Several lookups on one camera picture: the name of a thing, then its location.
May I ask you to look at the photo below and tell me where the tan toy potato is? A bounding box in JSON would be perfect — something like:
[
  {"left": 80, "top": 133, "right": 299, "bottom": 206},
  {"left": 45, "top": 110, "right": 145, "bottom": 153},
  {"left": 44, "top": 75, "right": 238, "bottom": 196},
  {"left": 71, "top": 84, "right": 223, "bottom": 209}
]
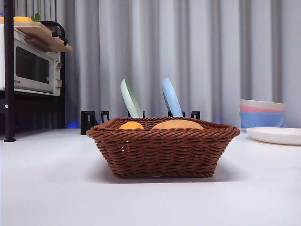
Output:
[{"left": 151, "top": 119, "right": 204, "bottom": 130}]

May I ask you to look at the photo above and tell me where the pale blue plate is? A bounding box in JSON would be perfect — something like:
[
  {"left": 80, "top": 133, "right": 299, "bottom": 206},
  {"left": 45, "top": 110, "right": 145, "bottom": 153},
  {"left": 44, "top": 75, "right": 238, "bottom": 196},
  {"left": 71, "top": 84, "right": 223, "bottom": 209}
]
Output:
[{"left": 161, "top": 77, "right": 183, "bottom": 117}]

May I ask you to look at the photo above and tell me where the white flat plate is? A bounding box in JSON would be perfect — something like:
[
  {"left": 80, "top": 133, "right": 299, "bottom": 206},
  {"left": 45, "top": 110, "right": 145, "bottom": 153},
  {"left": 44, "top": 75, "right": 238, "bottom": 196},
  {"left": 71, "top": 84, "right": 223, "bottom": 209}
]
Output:
[{"left": 246, "top": 127, "right": 301, "bottom": 145}]

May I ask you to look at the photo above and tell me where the pale green plate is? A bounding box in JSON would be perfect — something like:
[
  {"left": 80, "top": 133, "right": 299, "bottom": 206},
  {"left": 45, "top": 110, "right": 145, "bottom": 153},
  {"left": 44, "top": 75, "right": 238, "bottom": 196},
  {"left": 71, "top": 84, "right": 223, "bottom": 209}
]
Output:
[{"left": 120, "top": 78, "right": 143, "bottom": 118}]

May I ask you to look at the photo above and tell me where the blue bowl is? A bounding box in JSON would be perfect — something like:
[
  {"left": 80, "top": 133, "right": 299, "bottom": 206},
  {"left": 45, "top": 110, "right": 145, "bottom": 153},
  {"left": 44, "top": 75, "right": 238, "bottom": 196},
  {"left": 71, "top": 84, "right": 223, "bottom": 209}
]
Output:
[{"left": 239, "top": 111, "right": 286, "bottom": 128}]

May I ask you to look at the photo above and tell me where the pink bowl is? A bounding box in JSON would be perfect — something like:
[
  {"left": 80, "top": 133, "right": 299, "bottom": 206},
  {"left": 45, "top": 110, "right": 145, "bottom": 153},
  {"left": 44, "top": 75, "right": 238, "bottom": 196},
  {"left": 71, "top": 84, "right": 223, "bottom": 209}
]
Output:
[{"left": 240, "top": 105, "right": 286, "bottom": 113}]

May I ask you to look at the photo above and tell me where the grey curtain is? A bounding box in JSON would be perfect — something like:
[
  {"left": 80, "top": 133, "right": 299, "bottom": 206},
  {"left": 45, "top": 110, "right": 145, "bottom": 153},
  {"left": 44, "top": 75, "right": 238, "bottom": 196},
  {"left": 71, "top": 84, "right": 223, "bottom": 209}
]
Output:
[{"left": 0, "top": 0, "right": 301, "bottom": 130}]

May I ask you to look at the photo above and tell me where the cream microwave oven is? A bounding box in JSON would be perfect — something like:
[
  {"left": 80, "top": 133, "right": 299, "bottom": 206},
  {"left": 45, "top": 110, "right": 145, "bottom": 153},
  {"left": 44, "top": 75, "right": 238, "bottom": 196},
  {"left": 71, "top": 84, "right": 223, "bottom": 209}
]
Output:
[{"left": 0, "top": 23, "right": 63, "bottom": 97}]

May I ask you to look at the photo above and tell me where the cream bowl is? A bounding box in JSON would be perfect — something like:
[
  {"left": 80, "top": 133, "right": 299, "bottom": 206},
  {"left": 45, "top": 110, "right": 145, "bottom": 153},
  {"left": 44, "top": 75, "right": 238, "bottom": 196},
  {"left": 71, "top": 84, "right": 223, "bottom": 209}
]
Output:
[{"left": 240, "top": 99, "right": 287, "bottom": 110}]

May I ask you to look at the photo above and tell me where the orange toy corn cob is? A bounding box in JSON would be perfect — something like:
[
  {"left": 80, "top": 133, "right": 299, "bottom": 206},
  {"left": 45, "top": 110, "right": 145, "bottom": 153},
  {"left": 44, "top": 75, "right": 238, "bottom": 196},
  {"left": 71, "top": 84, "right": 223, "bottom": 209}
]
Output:
[{"left": 119, "top": 121, "right": 144, "bottom": 130}]

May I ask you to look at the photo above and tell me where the yellow toy fruit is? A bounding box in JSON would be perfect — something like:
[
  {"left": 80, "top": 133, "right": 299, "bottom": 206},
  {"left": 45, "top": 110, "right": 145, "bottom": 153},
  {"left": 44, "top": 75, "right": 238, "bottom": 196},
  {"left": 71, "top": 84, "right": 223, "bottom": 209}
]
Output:
[{"left": 0, "top": 16, "right": 32, "bottom": 22}]

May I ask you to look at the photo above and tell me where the black dish rack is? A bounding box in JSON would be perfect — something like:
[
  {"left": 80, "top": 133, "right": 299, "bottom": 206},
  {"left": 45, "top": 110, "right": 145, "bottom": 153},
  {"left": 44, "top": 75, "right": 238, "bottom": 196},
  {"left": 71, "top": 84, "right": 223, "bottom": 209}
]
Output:
[{"left": 80, "top": 110, "right": 201, "bottom": 135}]

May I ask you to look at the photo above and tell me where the wooden cutting board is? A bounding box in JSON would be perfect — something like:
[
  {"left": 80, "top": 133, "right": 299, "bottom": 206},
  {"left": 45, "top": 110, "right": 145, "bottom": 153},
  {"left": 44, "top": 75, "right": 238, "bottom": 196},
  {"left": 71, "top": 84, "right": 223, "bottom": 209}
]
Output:
[{"left": 13, "top": 21, "right": 73, "bottom": 53}]

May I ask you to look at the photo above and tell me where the brown wicker basket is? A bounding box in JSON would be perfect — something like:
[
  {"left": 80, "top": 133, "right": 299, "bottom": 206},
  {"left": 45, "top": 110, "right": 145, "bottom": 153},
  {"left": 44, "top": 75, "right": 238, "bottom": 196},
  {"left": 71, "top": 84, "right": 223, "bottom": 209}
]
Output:
[{"left": 86, "top": 116, "right": 241, "bottom": 179}]

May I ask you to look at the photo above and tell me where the black metal shelf frame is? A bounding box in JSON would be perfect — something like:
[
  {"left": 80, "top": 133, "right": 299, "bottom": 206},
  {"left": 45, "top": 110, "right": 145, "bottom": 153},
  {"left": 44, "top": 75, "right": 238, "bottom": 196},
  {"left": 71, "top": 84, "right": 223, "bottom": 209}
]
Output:
[{"left": 0, "top": 0, "right": 66, "bottom": 143}]

